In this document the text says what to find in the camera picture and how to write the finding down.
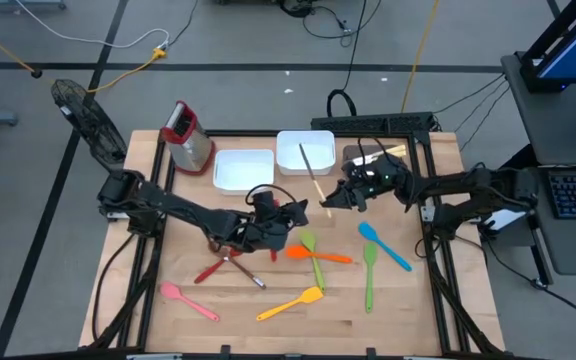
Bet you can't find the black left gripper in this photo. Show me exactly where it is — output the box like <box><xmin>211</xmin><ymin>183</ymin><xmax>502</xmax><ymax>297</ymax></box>
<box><xmin>237</xmin><ymin>199</ymin><xmax>310</xmax><ymax>253</ymax></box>

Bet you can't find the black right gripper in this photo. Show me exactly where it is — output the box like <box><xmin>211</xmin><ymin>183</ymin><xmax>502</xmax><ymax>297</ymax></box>
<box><xmin>320</xmin><ymin>155</ymin><xmax>412</xmax><ymax>212</ymax></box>

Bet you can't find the orange silicone spoon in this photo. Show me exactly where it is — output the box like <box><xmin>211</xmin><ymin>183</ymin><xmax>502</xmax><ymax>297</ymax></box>
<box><xmin>286</xmin><ymin>244</ymin><xmax>354</xmax><ymax>265</ymax></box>

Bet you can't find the blue silicone spatula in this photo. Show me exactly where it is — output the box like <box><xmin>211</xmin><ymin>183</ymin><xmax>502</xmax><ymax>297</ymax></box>
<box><xmin>357</xmin><ymin>221</ymin><xmax>413</xmax><ymax>273</ymax></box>

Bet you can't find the brown spoon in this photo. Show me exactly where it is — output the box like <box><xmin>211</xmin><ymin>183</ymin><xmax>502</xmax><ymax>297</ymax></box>
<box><xmin>207</xmin><ymin>242</ymin><xmax>268</xmax><ymax>291</ymax></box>

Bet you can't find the red silicone spoon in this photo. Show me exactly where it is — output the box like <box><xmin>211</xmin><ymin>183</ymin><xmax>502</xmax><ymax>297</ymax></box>
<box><xmin>193</xmin><ymin>249</ymin><xmax>243</xmax><ymax>285</ymax></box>

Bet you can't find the lime green silicone spoon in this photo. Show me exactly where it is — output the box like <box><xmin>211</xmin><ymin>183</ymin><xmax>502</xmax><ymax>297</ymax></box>
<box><xmin>299</xmin><ymin>230</ymin><xmax>327</xmax><ymax>294</ymax></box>

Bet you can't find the grey translucent plastic bin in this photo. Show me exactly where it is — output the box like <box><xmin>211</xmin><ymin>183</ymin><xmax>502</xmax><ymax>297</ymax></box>
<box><xmin>342</xmin><ymin>143</ymin><xmax>409</xmax><ymax>169</ymax></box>

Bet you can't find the white plastic bin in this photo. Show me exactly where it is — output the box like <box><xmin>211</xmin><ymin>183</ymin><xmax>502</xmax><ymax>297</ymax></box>
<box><xmin>275</xmin><ymin>130</ymin><xmax>337</xmax><ymax>177</ymax></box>
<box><xmin>212</xmin><ymin>148</ymin><xmax>275</xmax><ymax>196</ymax></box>

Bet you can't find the green silicone spatula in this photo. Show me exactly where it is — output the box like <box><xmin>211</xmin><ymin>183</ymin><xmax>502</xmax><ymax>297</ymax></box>
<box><xmin>363</xmin><ymin>241</ymin><xmax>379</xmax><ymax>314</ymax></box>

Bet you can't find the black perforated power strip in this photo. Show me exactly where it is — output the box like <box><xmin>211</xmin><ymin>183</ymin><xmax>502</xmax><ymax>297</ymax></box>
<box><xmin>309</xmin><ymin>111</ymin><xmax>438</xmax><ymax>135</ymax></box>

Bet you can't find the yellow silicone spatula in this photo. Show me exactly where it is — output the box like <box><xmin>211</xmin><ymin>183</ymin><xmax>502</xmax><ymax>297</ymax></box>
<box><xmin>256</xmin><ymin>285</ymin><xmax>325</xmax><ymax>322</ymax></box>

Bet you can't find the steel box grater red trim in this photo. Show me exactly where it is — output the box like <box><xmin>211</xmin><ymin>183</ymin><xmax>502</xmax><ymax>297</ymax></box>
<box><xmin>159</xmin><ymin>99</ymin><xmax>217</xmax><ymax>177</ymax></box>

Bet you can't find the pink silicone spatula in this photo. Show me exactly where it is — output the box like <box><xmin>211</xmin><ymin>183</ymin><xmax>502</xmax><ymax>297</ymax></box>
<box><xmin>159</xmin><ymin>281</ymin><xmax>221</xmax><ymax>323</ymax></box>

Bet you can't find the white flat panel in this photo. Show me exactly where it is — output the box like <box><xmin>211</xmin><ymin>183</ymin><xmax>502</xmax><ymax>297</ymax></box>
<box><xmin>485</xmin><ymin>207</ymin><xmax>528</xmax><ymax>232</ymax></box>

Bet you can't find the black floor fan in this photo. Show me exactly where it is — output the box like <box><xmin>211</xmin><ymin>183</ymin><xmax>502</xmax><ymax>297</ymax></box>
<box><xmin>49</xmin><ymin>77</ymin><xmax>130</xmax><ymax>175</ymax></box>

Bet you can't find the dark grey keyboard desk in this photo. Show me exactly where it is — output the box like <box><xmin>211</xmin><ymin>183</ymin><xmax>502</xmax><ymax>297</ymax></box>
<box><xmin>475</xmin><ymin>144</ymin><xmax>576</xmax><ymax>287</ymax></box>

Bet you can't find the black computer monitor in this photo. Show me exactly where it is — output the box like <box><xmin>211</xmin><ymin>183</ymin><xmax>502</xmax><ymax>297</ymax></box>
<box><xmin>519</xmin><ymin>0</ymin><xmax>576</xmax><ymax>95</ymax></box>

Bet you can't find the grey cart base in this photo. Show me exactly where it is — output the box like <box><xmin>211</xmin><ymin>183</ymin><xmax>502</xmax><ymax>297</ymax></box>
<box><xmin>0</xmin><ymin>0</ymin><xmax>68</xmax><ymax>12</ymax></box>

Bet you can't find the black coiled cable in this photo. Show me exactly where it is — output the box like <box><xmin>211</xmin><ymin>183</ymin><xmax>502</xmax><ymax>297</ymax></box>
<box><xmin>325</xmin><ymin>0</ymin><xmax>368</xmax><ymax>119</ymax></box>

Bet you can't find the yellow cable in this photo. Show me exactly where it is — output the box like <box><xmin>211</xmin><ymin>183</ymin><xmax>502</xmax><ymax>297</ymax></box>
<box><xmin>0</xmin><ymin>16</ymin><xmax>169</xmax><ymax>95</ymax></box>
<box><xmin>399</xmin><ymin>0</ymin><xmax>442</xmax><ymax>115</ymax></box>

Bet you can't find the black floor cable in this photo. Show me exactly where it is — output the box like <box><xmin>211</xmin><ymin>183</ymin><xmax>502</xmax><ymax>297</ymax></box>
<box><xmin>482</xmin><ymin>234</ymin><xmax>576</xmax><ymax>327</ymax></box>
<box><xmin>276</xmin><ymin>0</ymin><xmax>384</xmax><ymax>42</ymax></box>

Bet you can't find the white cable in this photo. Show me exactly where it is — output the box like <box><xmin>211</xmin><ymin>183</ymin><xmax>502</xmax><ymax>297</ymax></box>
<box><xmin>15</xmin><ymin>0</ymin><xmax>171</xmax><ymax>51</ymax></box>

